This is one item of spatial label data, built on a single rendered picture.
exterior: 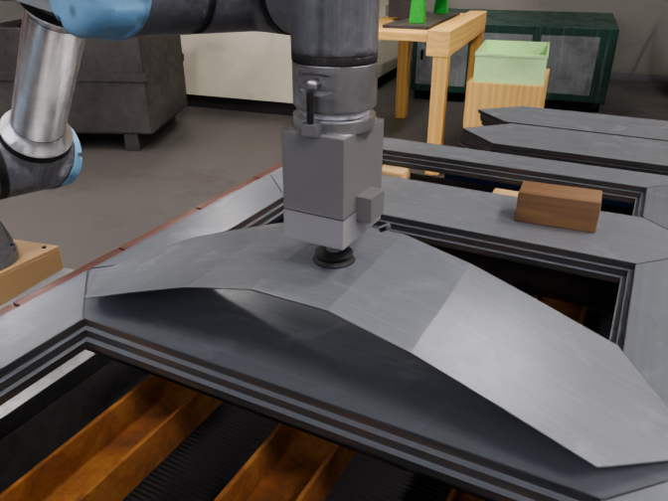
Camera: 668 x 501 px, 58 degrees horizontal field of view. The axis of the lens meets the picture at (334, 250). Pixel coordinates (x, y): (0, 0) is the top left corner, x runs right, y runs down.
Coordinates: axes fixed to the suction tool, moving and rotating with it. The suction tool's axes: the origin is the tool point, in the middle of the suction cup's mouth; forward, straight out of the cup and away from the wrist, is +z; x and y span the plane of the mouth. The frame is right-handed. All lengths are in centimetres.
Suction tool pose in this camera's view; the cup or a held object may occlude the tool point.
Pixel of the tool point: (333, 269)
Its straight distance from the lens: 61.5
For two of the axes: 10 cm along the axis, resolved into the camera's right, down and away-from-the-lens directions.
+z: 0.0, 9.0, 4.5
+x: -8.8, -2.1, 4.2
